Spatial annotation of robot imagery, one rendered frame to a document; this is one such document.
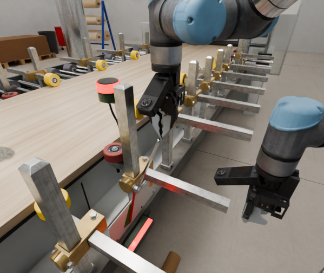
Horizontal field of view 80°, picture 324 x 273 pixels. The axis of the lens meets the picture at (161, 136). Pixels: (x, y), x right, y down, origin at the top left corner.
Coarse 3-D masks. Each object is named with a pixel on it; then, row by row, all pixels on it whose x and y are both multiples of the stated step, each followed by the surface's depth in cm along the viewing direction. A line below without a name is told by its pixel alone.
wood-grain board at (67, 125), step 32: (128, 64) 175; (32, 96) 111; (64, 96) 111; (96, 96) 111; (0, 128) 81; (32, 128) 81; (64, 128) 81; (96, 128) 81; (64, 160) 64; (96, 160) 68; (0, 192) 53; (0, 224) 45
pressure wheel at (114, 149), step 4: (112, 144) 71; (116, 144) 71; (120, 144) 71; (104, 148) 68; (108, 148) 69; (112, 148) 69; (116, 148) 69; (120, 148) 69; (104, 152) 67; (108, 152) 67; (112, 152) 67; (116, 152) 67; (120, 152) 67; (104, 156) 67; (108, 156) 66; (112, 156) 65; (116, 156) 66; (120, 156) 66; (108, 160) 67; (112, 160) 66; (116, 160) 66; (120, 160) 67; (116, 168) 73
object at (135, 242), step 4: (148, 220) 68; (152, 220) 68; (144, 224) 66; (148, 224) 66; (144, 228) 65; (140, 232) 64; (144, 232) 64; (136, 236) 63; (140, 236) 63; (136, 240) 62; (132, 244) 61; (136, 244) 61; (128, 248) 60; (132, 248) 60
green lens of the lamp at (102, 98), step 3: (99, 93) 49; (99, 96) 49; (102, 96) 48; (105, 96) 48; (108, 96) 48; (111, 96) 48; (99, 99) 50; (102, 99) 49; (105, 99) 49; (108, 99) 49; (111, 99) 49; (114, 99) 49; (105, 102) 49; (108, 102) 49; (111, 102) 49
